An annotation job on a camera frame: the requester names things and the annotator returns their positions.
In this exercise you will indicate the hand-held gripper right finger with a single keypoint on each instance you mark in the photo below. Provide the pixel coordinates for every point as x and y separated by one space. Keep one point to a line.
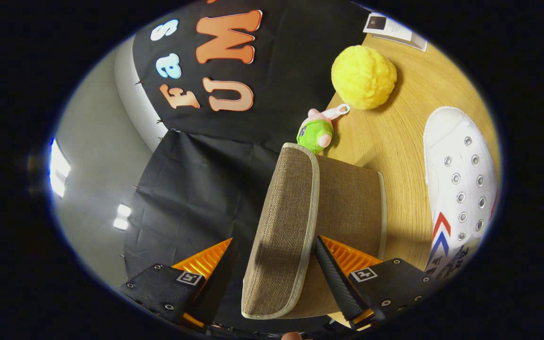
338 283

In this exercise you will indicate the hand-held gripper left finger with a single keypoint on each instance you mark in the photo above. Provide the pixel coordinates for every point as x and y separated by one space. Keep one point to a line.
220 283

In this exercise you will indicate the brown fabric storage box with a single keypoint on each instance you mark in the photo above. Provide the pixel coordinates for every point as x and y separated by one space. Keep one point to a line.
300 212

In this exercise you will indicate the white striped canvas shoe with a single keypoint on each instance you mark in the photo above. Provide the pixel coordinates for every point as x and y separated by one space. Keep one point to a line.
461 189

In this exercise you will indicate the black backdrop cloth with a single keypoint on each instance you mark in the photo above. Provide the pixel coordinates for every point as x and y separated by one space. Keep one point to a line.
206 198

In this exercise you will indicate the small ceiling light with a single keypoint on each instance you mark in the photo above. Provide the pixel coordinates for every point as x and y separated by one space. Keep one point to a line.
122 216

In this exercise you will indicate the pink and green plush toy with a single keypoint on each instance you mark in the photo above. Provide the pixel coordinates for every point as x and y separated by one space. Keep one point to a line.
317 132

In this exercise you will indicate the large ceiling light panel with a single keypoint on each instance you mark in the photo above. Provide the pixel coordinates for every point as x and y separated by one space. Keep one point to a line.
58 167

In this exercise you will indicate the yellow plush ball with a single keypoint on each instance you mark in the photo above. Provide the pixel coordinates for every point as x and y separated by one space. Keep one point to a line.
364 78

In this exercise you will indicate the white book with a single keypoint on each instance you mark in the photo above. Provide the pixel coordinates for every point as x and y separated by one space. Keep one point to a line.
390 28

